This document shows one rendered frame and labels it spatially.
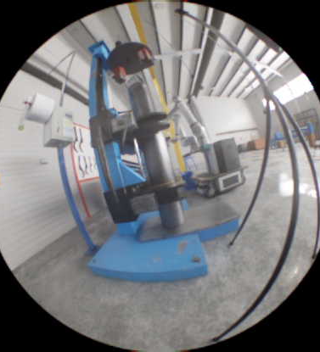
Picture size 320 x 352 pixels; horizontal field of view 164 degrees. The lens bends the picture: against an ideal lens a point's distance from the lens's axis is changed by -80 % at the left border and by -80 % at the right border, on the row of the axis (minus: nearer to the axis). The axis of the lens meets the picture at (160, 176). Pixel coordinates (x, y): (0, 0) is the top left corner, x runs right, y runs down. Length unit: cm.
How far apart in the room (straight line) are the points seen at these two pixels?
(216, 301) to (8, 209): 227
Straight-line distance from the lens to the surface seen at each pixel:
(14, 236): 210
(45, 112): 128
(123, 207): 63
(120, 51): 158
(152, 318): 71
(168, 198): 71
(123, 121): 64
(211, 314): 67
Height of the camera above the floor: 66
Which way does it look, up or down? 4 degrees down
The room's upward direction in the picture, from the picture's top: 15 degrees counter-clockwise
